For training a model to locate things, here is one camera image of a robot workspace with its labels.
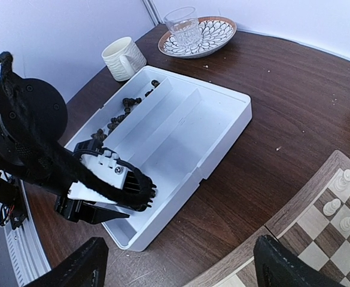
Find cream ribbed mug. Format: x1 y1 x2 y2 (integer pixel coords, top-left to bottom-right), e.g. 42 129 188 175
101 36 147 82

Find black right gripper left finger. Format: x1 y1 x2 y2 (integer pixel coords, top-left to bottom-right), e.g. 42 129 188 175
28 237 108 287

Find white plastic compartment tray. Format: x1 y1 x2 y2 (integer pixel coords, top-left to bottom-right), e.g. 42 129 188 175
66 66 252 252

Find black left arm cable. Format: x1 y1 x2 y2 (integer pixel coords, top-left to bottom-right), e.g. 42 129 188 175
0 51 157 212

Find wooden chessboard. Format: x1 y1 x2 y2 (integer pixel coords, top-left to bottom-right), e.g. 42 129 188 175
187 150 350 286

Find clear drinking glass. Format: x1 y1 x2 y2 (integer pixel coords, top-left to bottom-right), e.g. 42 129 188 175
163 7 202 48

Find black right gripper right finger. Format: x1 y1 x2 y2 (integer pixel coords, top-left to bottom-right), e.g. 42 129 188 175
253 235 348 286

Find white pawn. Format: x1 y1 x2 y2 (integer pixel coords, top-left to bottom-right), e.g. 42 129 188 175
322 199 341 216
339 216 350 232

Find aluminium front rail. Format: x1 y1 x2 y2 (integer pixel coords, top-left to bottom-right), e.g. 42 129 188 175
4 181 51 286

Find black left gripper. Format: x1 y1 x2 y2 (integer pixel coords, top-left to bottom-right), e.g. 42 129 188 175
54 139 130 224

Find patterned ceramic plate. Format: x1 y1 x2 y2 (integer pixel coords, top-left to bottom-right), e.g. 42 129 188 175
158 16 237 59

